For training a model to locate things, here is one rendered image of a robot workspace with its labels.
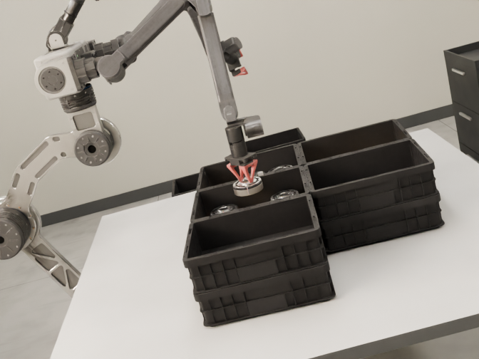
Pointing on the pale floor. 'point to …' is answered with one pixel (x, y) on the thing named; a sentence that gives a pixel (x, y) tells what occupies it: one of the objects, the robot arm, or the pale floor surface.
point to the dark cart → (465, 95)
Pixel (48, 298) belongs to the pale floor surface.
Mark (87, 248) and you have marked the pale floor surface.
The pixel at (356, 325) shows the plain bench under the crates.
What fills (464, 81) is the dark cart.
